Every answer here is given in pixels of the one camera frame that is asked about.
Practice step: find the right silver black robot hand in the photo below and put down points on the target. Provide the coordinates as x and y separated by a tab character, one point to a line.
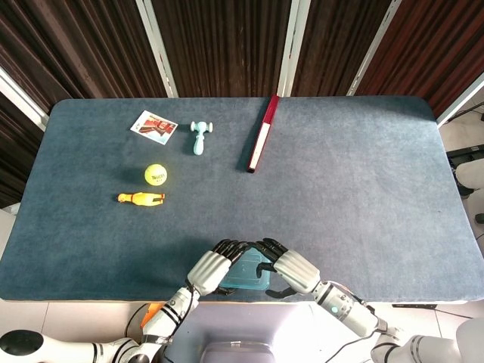
296	270

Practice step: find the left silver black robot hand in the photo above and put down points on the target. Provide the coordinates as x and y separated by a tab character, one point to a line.
210	270

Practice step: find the teal container lid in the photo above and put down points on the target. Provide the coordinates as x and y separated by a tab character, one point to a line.
246	276

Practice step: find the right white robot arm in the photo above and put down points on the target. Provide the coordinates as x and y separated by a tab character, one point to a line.
348	310

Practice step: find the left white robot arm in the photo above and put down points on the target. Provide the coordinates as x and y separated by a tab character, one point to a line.
170	310

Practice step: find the long dark red box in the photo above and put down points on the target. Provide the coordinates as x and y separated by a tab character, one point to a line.
261	140

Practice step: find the pale robot torso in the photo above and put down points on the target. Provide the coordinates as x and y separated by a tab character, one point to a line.
246	325

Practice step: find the orange tag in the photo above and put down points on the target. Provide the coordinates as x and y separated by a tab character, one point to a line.
151	314

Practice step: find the blue-grey table cloth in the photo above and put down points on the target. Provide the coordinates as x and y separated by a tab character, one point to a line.
340	208

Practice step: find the grey rounded torso housing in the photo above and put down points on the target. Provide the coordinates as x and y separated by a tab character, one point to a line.
238	353

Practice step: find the yellow rubber chicken toy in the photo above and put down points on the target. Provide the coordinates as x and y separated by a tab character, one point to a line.
141	199

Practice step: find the yellow tennis ball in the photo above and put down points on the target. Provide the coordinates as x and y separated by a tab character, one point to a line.
156	174

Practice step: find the light blue toy hammer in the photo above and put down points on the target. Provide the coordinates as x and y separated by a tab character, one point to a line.
199	145

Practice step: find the printed photo card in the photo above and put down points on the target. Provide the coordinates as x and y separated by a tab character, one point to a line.
155	127

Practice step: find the white rounded machine part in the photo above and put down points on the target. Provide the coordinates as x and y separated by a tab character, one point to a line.
470	177

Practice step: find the black floor stand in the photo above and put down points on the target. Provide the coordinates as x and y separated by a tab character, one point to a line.
465	152

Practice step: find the brown slatted screen panel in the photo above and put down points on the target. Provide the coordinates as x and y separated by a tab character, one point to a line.
75	38
435	38
227	38
340	38

